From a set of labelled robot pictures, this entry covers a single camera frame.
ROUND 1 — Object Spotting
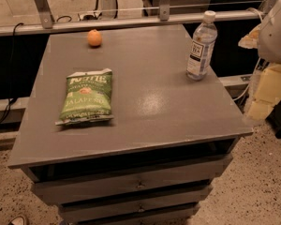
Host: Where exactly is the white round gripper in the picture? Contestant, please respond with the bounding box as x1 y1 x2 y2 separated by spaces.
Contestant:
238 0 281 121

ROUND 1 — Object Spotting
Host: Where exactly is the clear plastic tea bottle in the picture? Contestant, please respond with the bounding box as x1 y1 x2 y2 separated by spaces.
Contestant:
186 10 217 81

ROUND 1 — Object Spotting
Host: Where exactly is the green jalapeno chip bag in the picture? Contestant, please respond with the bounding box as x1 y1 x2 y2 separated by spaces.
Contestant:
55 68 113 126

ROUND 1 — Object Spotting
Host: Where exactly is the grey drawer cabinet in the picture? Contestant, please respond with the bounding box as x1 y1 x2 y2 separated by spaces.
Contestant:
8 25 251 225

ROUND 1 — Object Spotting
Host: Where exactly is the orange fruit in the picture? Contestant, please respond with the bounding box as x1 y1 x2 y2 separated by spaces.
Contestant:
87 29 102 47

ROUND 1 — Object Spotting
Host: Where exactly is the power strip on floor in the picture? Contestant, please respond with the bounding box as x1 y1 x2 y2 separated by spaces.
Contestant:
78 12 101 21

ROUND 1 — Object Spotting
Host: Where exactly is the grey metal railing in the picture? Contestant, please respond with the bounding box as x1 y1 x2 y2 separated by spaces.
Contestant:
0 0 277 37

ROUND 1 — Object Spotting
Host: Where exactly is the shoe tip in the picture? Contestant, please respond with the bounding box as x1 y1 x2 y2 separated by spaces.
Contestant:
8 216 29 225

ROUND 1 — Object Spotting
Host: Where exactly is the white cable at robot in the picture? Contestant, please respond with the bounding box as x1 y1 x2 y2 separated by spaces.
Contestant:
232 57 262 102

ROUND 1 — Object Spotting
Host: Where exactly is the black cable on left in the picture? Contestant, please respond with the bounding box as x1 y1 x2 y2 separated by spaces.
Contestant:
0 22 25 133

